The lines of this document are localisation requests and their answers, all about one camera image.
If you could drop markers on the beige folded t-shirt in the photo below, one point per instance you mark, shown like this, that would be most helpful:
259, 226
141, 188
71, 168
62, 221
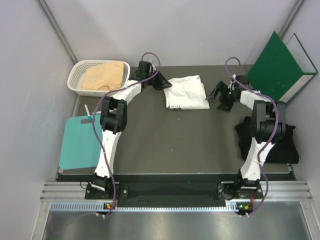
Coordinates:
103, 77

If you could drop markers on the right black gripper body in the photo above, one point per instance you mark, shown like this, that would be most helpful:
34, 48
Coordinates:
227, 95

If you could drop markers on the black t-shirt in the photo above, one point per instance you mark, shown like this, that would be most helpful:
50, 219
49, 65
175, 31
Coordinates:
283, 152

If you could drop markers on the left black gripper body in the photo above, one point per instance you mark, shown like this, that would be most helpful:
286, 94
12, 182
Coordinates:
155, 82

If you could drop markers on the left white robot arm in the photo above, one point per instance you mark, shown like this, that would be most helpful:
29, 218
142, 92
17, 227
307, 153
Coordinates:
113, 121

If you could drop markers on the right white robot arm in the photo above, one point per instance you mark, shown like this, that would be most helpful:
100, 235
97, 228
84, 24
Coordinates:
266, 127

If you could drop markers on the white daisy print t-shirt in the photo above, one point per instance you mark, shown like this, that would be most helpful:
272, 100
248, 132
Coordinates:
186, 93

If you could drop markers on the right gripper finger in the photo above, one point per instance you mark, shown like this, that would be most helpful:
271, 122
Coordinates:
224, 107
213, 94

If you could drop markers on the white plastic basket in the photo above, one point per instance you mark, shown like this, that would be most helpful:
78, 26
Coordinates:
77, 73

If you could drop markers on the aluminium rail frame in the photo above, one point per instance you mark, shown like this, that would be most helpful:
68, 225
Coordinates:
177, 211

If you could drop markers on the teal cutting mat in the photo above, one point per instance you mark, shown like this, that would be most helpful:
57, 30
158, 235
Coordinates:
80, 147

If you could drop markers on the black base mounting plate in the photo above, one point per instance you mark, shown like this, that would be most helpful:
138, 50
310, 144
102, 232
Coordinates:
151, 192

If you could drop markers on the green ring binder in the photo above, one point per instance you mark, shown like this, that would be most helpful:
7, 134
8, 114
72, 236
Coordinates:
282, 69

